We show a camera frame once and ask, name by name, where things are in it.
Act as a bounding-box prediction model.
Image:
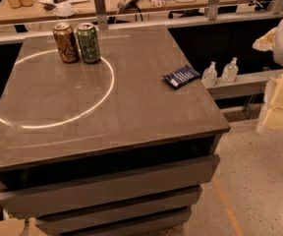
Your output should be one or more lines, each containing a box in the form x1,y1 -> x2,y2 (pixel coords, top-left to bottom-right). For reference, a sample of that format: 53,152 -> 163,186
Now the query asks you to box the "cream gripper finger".
256,74 -> 283,134
253,28 -> 276,52

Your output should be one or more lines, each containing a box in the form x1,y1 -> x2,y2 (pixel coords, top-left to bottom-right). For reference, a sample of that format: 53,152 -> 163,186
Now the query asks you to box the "green soda can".
77,23 -> 100,64

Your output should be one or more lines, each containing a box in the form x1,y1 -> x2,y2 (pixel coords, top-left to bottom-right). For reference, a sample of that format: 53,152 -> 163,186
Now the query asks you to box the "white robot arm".
253,19 -> 283,134

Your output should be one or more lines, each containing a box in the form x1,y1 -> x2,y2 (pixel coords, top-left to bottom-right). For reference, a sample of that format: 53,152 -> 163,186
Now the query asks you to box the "orange-brown soda can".
53,23 -> 80,63

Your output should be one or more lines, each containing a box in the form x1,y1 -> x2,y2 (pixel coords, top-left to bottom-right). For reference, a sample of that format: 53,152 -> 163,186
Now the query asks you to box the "right clear sanitizer bottle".
221,57 -> 239,83

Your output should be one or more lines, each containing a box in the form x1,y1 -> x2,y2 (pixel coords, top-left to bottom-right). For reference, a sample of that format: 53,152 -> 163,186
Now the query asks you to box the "clear sanitizer bottle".
201,61 -> 217,88
221,57 -> 239,83

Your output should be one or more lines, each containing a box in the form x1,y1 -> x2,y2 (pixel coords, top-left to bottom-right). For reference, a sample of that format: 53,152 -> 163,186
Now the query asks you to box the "left clear sanitizer bottle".
201,61 -> 217,88

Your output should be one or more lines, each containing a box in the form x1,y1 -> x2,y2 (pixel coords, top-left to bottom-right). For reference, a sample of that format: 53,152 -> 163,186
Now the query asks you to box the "blue snack packet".
163,65 -> 200,89

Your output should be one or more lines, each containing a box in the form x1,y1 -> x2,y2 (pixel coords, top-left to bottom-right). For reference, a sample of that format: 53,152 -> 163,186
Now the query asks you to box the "grey drawer cabinet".
0,25 -> 232,236

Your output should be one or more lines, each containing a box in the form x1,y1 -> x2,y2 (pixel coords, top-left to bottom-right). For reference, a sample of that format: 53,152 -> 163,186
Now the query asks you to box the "white cup on saucer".
53,3 -> 76,17

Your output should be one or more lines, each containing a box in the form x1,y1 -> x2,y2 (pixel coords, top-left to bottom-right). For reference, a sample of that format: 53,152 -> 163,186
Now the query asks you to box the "bottom grey drawer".
62,206 -> 191,236

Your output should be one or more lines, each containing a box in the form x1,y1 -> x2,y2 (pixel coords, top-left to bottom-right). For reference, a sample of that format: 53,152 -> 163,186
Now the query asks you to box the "grey drawer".
36,186 -> 201,235
0,155 -> 220,217
62,206 -> 191,236

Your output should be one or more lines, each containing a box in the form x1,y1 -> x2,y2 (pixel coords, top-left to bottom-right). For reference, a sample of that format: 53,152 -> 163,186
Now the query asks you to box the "middle grey drawer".
36,186 -> 201,235

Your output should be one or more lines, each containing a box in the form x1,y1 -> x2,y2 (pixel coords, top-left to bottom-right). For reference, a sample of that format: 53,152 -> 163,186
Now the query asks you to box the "top grey drawer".
0,155 -> 220,217

